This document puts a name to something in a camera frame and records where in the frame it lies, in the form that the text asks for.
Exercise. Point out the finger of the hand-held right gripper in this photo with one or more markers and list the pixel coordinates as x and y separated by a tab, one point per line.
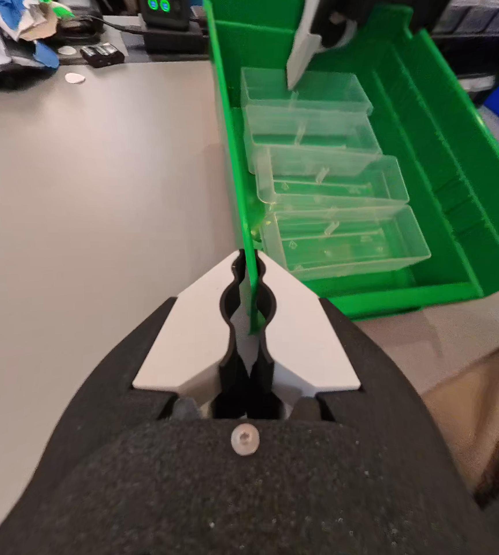
303	52

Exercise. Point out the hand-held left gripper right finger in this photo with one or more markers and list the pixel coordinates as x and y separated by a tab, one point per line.
305	338

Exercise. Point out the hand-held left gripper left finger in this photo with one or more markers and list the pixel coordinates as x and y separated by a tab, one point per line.
188	338

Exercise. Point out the clear plastic drawer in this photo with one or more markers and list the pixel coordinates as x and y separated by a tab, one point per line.
340	190
331	89
318	130
340	256

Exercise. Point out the green plastic bin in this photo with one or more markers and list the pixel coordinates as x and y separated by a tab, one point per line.
448	173

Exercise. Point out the black battery charger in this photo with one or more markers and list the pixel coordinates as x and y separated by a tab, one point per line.
162	13

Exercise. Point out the black battery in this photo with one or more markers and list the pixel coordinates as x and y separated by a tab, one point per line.
102	54

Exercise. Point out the white round disc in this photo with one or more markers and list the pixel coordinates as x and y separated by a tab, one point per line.
75	78

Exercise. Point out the grey round disc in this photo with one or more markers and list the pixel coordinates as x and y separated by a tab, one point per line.
67	50

